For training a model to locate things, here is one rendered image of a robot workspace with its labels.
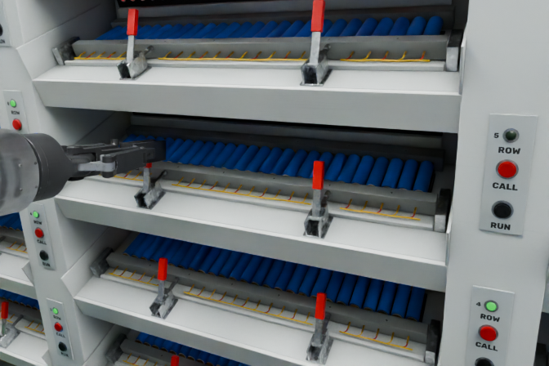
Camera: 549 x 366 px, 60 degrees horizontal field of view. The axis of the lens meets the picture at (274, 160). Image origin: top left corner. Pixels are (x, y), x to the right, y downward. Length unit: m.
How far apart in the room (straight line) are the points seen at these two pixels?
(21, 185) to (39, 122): 0.30
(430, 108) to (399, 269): 0.19
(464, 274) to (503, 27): 0.26
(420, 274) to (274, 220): 0.19
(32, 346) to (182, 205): 0.57
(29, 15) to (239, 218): 0.43
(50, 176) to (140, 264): 0.37
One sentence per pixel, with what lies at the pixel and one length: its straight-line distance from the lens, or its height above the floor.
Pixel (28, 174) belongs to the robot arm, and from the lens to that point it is 0.53.
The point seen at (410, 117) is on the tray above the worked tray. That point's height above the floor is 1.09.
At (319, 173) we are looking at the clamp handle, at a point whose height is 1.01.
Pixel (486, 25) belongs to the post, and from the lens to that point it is 0.49.
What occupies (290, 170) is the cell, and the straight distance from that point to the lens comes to 0.68.
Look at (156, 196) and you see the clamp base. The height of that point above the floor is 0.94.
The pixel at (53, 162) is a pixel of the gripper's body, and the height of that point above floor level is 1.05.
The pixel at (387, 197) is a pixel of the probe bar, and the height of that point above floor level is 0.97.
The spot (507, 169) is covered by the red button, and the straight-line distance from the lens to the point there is 0.51.
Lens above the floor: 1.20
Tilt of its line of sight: 17 degrees down
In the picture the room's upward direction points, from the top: 2 degrees counter-clockwise
